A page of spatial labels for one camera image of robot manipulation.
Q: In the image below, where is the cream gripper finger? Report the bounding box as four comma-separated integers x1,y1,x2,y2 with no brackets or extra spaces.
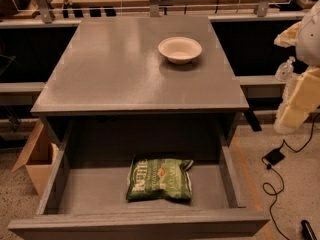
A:
274,67,320,134
274,22,301,48

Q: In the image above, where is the green jalapeno chip bag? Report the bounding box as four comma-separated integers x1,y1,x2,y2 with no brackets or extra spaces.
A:
126,158,193,201

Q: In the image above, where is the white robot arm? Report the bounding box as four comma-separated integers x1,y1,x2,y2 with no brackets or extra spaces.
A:
274,1,320,134

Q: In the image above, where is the grey open top drawer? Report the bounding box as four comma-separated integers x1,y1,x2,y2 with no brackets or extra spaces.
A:
9,118,268,240

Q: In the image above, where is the clear sanitizer pump bottle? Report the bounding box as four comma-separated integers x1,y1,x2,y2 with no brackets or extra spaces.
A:
275,56,295,81

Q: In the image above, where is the white paper bowl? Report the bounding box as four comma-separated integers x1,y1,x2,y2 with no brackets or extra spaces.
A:
158,37,202,65

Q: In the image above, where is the black object on floor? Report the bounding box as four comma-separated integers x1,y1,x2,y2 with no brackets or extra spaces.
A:
301,220,317,240

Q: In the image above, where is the grey cabinet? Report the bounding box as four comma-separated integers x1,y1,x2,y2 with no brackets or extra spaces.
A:
30,15,250,148

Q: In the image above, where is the cardboard box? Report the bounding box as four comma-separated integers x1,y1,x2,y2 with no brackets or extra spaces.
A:
12,121,59,196

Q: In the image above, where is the black power adapter with cable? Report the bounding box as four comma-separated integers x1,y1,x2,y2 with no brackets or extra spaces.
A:
261,115,319,240

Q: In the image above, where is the grey metal shelf rail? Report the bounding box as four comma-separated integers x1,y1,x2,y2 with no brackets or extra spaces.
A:
0,82,45,106

